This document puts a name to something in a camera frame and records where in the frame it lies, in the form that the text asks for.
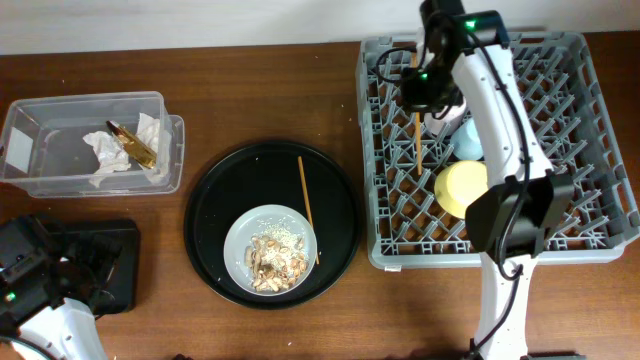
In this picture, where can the grey dishwasher rack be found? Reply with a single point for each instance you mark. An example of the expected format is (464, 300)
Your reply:
(407, 229)

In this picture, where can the black rectangular tray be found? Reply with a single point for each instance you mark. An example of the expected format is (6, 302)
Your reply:
(125, 265)

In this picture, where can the blue cup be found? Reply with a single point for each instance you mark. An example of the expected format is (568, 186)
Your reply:
(466, 142)

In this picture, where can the wooden chopstick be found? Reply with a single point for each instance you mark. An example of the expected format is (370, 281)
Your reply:
(417, 128)
(305, 191)

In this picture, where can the grey plate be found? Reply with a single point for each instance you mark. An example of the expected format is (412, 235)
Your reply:
(250, 223)

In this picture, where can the pink cup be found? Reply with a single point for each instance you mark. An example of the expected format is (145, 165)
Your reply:
(446, 125)

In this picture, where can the round black tray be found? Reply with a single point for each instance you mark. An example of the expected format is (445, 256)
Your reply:
(263, 174)

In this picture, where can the clear plastic bin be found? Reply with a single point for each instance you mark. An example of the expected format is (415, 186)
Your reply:
(43, 151)

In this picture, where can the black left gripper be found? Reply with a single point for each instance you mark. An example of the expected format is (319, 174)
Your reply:
(77, 236)

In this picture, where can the yellow bowl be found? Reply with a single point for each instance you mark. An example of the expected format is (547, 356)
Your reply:
(459, 185)

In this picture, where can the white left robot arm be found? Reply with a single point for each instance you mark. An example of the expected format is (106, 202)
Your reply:
(68, 332)

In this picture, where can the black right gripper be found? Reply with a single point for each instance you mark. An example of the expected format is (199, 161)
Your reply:
(413, 101)

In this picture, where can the white tissue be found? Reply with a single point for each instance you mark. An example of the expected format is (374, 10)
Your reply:
(110, 153)

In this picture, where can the peanut shells and rice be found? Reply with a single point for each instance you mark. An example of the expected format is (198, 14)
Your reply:
(276, 259)

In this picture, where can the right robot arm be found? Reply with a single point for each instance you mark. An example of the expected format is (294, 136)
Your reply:
(468, 54)

